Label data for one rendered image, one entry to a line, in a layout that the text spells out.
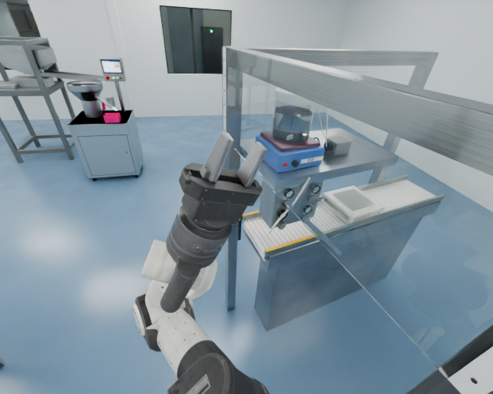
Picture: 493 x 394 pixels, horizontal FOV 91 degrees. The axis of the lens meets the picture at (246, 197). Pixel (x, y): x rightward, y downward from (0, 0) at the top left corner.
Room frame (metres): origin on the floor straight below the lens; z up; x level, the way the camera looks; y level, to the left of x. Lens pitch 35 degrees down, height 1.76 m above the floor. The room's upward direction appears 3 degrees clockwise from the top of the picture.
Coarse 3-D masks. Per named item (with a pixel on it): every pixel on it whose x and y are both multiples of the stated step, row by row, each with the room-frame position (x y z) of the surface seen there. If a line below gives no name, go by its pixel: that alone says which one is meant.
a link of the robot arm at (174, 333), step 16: (192, 304) 0.34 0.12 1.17; (160, 320) 0.28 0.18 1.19; (176, 320) 0.28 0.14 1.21; (192, 320) 0.28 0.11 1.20; (144, 336) 0.27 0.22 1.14; (160, 336) 0.25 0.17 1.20; (176, 336) 0.23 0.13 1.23; (192, 336) 0.23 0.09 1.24; (208, 336) 0.24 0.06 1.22; (176, 352) 0.20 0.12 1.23; (176, 368) 0.18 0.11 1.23
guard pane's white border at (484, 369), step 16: (224, 48) 1.00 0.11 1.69; (224, 64) 1.00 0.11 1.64; (224, 80) 1.01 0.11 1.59; (224, 96) 1.01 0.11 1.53; (224, 112) 1.01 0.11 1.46; (224, 128) 1.01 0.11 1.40; (464, 368) 0.14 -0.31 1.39; (480, 368) 0.13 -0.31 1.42; (464, 384) 0.13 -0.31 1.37; (480, 384) 0.12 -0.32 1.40
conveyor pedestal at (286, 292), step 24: (288, 264) 0.87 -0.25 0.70; (312, 264) 0.95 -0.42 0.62; (336, 264) 1.05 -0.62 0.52; (264, 288) 0.93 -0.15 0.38; (288, 288) 0.89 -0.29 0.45; (312, 288) 0.99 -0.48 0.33; (336, 288) 1.10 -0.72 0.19; (360, 288) 1.23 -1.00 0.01; (264, 312) 0.90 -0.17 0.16; (288, 312) 0.92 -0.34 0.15
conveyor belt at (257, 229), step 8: (248, 224) 0.98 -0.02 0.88; (256, 224) 0.98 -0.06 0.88; (264, 224) 0.98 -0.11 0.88; (288, 224) 0.99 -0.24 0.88; (296, 224) 1.00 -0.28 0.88; (248, 232) 0.93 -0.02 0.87; (256, 232) 0.92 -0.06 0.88; (264, 232) 0.92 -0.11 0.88; (272, 232) 0.92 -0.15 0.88; (280, 232) 0.93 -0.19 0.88; (288, 232) 0.93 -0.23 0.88; (296, 232) 0.94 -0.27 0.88; (304, 232) 0.94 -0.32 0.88; (256, 240) 0.87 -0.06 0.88; (264, 240) 0.87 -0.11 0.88; (272, 240) 0.87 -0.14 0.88; (280, 240) 0.87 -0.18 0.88; (288, 240) 0.87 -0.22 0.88; (256, 248) 0.83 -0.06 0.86; (264, 248) 0.81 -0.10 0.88; (264, 256) 0.77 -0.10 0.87
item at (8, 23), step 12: (0, 0) 4.92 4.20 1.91; (12, 0) 4.97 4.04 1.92; (24, 0) 5.02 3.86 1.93; (0, 12) 4.91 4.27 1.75; (12, 12) 4.95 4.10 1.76; (24, 12) 5.00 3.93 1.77; (0, 24) 4.88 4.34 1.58; (12, 24) 4.93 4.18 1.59; (24, 24) 4.98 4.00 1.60; (36, 24) 5.03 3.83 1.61; (12, 36) 4.91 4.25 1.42; (24, 36) 4.96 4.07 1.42; (36, 36) 5.01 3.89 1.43
